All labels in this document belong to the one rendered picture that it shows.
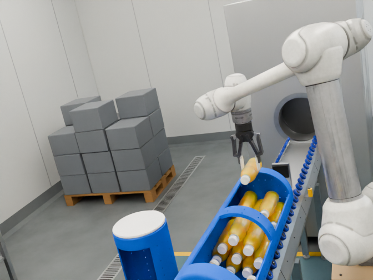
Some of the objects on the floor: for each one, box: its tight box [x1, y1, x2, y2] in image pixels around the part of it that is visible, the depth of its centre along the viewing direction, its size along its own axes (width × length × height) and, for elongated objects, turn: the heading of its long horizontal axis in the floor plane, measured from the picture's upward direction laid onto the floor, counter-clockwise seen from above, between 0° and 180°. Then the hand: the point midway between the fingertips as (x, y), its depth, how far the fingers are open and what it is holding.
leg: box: [301, 223, 310, 259], centre depth 339 cm, size 6×6×63 cm
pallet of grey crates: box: [48, 88, 176, 206], centre depth 551 cm, size 120×80×119 cm
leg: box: [313, 183, 327, 260], centre depth 333 cm, size 6×6×63 cm
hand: (250, 164), depth 199 cm, fingers closed on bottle, 7 cm apart
